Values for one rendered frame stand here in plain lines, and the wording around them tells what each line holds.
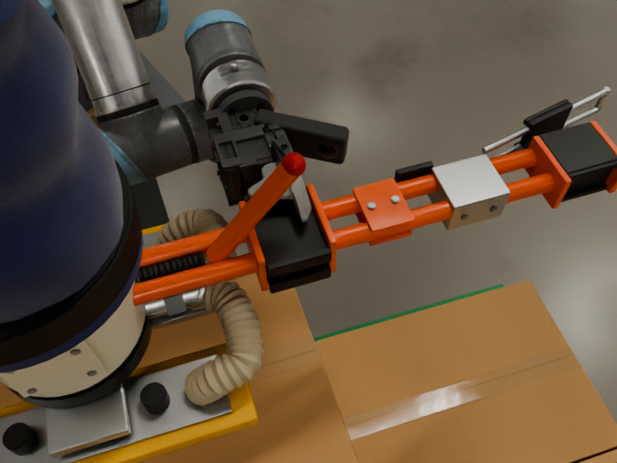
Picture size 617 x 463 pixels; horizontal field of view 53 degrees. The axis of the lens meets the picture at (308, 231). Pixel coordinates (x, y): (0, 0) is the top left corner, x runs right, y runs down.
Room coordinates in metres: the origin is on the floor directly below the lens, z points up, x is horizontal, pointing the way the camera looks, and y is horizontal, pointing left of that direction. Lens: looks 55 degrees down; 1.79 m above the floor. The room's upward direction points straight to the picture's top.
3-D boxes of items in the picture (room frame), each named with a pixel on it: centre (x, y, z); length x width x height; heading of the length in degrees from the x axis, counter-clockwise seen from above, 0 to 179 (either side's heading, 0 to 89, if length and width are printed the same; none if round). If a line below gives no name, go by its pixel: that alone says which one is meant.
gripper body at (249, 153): (0.51, 0.07, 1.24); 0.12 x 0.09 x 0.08; 18
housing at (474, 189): (0.45, -0.18, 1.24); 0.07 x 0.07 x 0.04; 18
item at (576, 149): (0.48, -0.31, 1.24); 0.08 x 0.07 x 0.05; 108
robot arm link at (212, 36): (0.67, 0.11, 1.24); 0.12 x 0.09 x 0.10; 18
